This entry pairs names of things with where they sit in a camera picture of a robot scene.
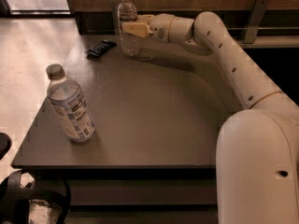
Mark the right metal bracket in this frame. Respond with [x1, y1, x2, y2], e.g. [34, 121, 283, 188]
[241, 0, 270, 44]

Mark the grey drawer cabinet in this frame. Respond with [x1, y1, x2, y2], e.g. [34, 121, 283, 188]
[12, 36, 240, 224]

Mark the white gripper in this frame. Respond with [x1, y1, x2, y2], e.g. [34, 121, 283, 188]
[121, 14, 175, 43]

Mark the large labelled water bottle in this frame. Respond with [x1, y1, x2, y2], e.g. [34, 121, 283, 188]
[46, 63, 95, 143]

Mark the wooden wall bench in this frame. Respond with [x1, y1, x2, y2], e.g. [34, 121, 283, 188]
[66, 0, 299, 48]

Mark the clear plastic water bottle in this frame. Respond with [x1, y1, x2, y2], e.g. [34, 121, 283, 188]
[117, 0, 139, 58]

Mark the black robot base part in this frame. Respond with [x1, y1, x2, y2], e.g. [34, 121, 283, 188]
[0, 132, 72, 224]

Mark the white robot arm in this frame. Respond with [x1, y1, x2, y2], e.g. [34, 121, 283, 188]
[121, 12, 299, 224]

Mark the dark rxbar blueberry wrapper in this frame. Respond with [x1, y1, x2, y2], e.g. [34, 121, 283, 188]
[86, 40, 117, 59]

